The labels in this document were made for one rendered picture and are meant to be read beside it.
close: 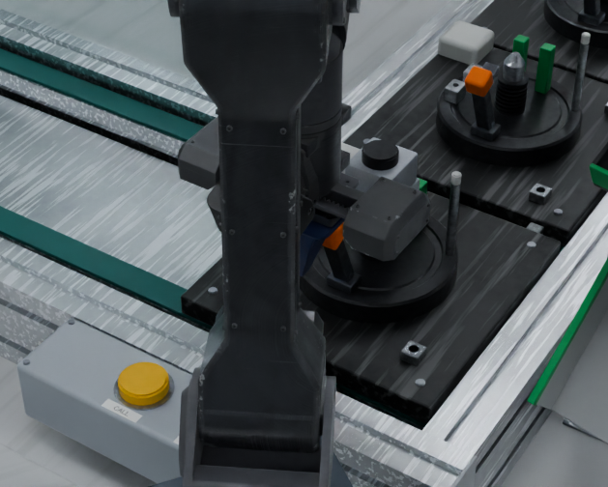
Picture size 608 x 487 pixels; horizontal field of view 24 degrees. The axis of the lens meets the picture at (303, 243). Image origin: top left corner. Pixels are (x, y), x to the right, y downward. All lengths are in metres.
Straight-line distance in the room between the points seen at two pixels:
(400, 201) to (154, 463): 0.30
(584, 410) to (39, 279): 0.48
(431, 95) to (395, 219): 0.47
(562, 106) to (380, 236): 0.46
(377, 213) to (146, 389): 0.25
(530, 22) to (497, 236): 0.37
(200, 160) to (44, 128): 0.48
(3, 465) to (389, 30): 0.78
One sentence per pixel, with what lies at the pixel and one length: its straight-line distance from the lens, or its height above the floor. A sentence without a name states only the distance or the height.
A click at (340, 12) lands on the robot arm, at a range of 0.67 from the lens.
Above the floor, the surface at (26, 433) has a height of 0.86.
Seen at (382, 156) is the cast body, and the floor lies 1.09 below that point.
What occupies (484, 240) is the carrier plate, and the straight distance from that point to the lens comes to 1.25.
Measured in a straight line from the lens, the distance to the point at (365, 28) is 1.74.
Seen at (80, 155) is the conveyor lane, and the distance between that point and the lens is 1.45.
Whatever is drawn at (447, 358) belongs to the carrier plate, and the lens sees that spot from 1.14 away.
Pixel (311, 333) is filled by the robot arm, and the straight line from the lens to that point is 0.80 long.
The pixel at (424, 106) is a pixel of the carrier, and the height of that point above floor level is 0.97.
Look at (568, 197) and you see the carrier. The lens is 1.31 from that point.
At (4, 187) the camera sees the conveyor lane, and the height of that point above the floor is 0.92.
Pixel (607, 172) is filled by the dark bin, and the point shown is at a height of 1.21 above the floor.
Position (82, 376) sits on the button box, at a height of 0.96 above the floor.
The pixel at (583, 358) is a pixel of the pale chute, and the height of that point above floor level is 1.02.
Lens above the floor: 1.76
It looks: 40 degrees down
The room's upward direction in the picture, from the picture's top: straight up
